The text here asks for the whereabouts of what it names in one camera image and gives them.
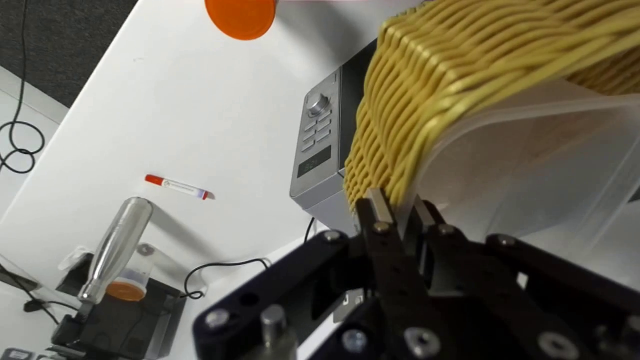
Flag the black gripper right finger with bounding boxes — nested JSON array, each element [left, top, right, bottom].
[[408, 200, 596, 360]]

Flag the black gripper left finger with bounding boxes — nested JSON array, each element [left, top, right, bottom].
[[355, 189, 457, 360]]

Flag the clear plastic lunchbox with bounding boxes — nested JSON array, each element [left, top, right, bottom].
[[412, 81, 640, 287]]

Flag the woven wicker basket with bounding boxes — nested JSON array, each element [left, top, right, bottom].
[[343, 0, 640, 207]]

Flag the silver microwave oven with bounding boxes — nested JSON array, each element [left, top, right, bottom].
[[289, 42, 376, 235]]

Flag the red white marker pen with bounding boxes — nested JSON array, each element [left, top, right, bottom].
[[143, 174, 213, 200]]

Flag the glass jar orange lid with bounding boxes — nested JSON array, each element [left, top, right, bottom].
[[203, 0, 278, 40]]

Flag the black power cable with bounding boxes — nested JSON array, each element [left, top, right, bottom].
[[0, 0, 48, 176]]

